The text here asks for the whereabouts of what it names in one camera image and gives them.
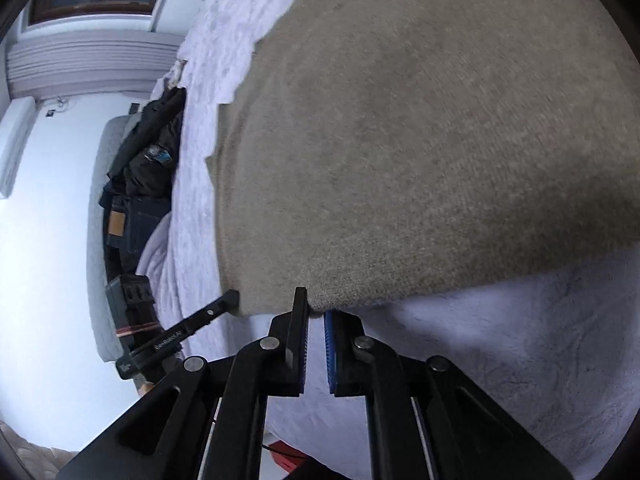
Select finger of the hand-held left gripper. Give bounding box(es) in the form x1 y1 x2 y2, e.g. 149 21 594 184
116 289 240 380

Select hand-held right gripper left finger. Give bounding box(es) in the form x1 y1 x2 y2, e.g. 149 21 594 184
55 287 308 480

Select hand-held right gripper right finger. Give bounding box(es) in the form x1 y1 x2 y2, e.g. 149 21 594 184
323 311 574 480

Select tan knit sweater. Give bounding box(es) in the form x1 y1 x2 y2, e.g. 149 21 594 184
205 0 640 318

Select pile of dark clothes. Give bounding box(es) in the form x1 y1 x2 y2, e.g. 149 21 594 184
86 114 153 364

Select dark blue jeans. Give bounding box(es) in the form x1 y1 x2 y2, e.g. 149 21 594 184
98 194 174 257

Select red box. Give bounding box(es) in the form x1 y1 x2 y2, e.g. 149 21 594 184
267 439 312 475

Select black jacket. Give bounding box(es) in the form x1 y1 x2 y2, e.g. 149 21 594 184
106 87 187 200

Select lavender fleece blanket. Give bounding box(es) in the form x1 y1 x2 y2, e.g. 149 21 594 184
136 0 632 480

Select beige patterned cloth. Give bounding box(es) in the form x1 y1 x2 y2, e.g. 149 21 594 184
166 60 189 89

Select white pleated window blind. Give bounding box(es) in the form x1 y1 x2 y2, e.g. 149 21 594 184
5 30 190 102

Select white wall unit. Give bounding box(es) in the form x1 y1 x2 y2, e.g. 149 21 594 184
0 97 37 200

